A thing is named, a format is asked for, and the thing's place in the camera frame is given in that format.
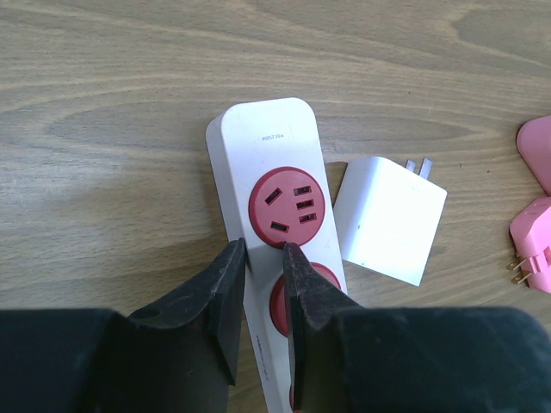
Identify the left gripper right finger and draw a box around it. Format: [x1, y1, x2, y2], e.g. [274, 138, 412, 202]
[283, 243, 550, 412]

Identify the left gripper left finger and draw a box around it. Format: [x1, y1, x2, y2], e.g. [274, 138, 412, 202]
[1, 239, 246, 412]

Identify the white red power strip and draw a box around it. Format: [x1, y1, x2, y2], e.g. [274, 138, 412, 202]
[206, 97, 347, 412]

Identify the small pink plug adapter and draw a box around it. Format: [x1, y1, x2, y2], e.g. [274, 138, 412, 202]
[507, 197, 550, 293]

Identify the white charger block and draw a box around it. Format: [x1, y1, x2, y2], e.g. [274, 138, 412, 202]
[333, 156, 447, 287]

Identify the pink triangular power socket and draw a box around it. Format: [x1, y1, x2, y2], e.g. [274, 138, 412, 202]
[516, 115, 551, 195]

